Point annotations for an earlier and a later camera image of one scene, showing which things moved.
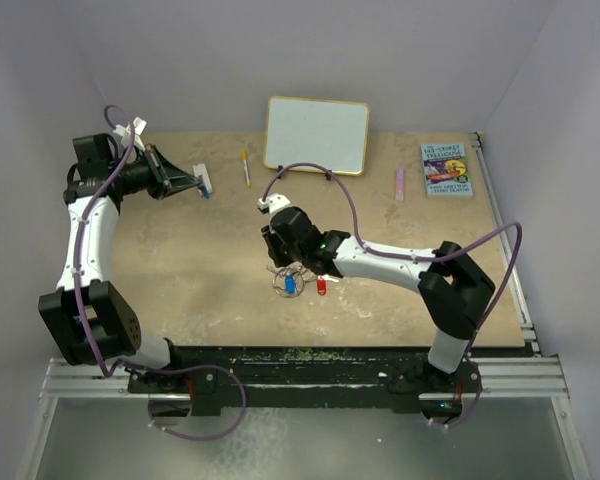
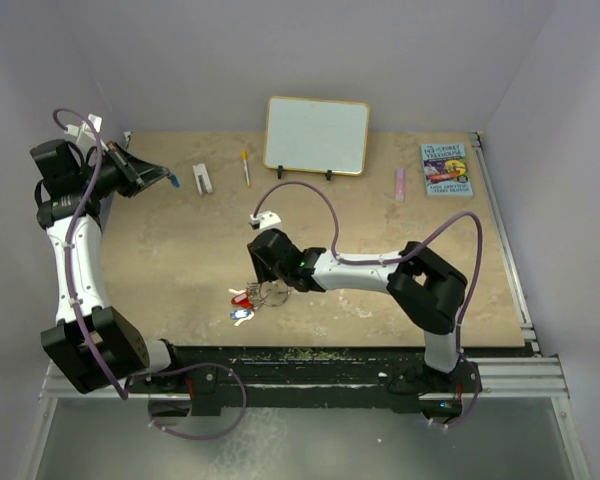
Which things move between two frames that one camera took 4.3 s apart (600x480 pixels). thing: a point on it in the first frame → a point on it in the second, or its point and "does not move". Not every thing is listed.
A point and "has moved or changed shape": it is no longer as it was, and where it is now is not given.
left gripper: x=173 y=178 → x=142 y=172
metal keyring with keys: x=289 y=280 has moved or changed shape
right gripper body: x=284 y=254 → x=266 y=273
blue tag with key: x=290 y=283 has moved or changed shape
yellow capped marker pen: x=244 y=158 does not move
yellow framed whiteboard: x=327 y=133 does not move
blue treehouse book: x=445 y=169 does not move
